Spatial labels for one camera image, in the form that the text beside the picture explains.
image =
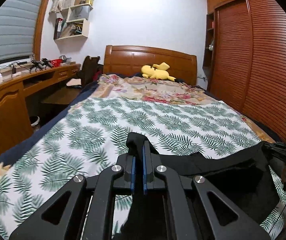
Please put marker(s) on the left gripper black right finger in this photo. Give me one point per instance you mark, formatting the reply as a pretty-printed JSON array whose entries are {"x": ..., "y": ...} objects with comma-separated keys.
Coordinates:
[{"x": 195, "y": 204}]

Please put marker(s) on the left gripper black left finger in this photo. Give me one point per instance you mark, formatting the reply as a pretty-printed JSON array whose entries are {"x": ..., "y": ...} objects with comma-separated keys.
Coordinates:
[{"x": 83, "y": 208}]

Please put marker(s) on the grey window blind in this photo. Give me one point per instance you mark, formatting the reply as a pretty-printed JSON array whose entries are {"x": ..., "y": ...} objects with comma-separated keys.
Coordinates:
[{"x": 17, "y": 27}]

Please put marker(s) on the dark brown chair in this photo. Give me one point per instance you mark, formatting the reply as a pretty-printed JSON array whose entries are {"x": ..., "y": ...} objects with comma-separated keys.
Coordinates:
[{"x": 85, "y": 75}]

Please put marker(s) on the wooden bed headboard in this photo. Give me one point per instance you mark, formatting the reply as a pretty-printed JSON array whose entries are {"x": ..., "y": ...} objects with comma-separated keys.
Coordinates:
[{"x": 128, "y": 60}]

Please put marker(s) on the white wall shelf unit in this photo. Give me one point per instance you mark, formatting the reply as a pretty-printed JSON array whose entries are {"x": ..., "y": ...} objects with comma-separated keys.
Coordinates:
[{"x": 72, "y": 18}]

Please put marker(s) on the green leaf print bedsheet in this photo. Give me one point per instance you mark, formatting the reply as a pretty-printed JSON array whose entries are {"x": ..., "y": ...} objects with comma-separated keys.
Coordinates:
[{"x": 182, "y": 189}]

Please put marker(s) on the yellow plush toy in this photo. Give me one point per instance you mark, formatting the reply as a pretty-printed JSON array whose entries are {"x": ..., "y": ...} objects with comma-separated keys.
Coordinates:
[{"x": 157, "y": 71}]

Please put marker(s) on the brown louvered wardrobe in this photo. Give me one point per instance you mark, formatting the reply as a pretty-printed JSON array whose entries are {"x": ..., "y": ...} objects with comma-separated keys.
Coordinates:
[{"x": 248, "y": 61}]

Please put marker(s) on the floral beige blanket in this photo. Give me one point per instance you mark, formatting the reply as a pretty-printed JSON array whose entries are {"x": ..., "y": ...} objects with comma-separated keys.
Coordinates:
[{"x": 181, "y": 107}]

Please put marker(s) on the black button coat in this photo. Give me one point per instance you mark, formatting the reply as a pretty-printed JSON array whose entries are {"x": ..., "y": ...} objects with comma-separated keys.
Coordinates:
[{"x": 208, "y": 179}]

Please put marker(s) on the long wooden desk cabinet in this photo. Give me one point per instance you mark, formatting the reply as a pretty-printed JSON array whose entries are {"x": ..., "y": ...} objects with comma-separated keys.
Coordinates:
[{"x": 15, "y": 124}]

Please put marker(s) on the red object on desk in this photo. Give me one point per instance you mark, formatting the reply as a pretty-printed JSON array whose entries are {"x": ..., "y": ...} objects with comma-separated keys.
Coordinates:
[{"x": 56, "y": 62}]

